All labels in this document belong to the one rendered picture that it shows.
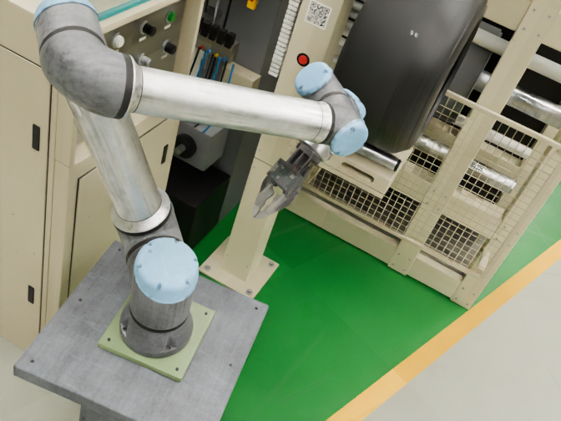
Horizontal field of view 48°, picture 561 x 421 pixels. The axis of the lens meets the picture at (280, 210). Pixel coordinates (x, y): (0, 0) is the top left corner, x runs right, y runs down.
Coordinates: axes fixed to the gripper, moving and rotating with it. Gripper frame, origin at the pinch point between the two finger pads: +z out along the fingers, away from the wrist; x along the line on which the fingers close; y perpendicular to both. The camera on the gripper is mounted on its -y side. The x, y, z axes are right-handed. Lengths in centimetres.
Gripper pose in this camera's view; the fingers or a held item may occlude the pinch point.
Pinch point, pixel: (257, 214)
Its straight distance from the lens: 158.2
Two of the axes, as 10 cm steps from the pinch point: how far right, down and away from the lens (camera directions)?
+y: -1.2, -1.5, -9.8
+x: 7.4, 6.4, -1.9
